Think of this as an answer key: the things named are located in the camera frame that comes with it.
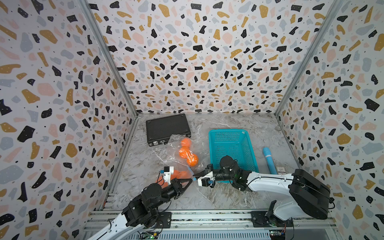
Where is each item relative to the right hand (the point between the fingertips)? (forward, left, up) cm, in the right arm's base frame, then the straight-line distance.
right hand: (195, 173), depth 74 cm
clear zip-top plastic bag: (+25, 0, -14) cm, 28 cm away
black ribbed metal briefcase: (+35, +28, -9) cm, 46 cm away
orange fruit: (+25, +9, -10) cm, 28 cm away
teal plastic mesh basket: (+29, -26, -15) cm, 42 cm away
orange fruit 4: (+2, +8, -6) cm, 10 cm away
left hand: (-6, 0, +3) cm, 7 cm away
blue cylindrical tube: (+20, -44, -13) cm, 50 cm away
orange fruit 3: (+12, +3, -8) cm, 14 cm away
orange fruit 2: (+15, +9, -5) cm, 18 cm away
